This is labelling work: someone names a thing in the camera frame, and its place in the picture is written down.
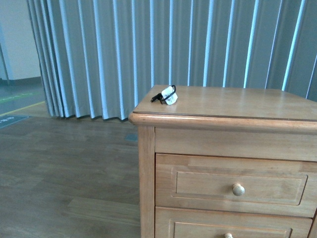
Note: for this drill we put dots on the pale round lower drawer knob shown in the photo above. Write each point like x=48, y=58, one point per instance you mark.
x=228, y=235

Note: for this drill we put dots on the pale round top drawer knob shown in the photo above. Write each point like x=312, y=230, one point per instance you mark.
x=238, y=189

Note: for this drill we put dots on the grey pleated curtain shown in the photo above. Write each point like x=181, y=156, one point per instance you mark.
x=99, y=58

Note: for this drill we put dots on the pale round drawer knob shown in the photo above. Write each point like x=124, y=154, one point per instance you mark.
x=238, y=189
x=228, y=235

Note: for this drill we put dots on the light wooden nightstand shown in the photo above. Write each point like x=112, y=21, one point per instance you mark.
x=222, y=122

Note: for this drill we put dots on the wooden drawer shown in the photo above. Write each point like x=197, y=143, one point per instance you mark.
x=274, y=187
x=187, y=223

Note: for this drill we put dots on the green floor sign sticker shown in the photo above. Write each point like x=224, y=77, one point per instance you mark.
x=7, y=120

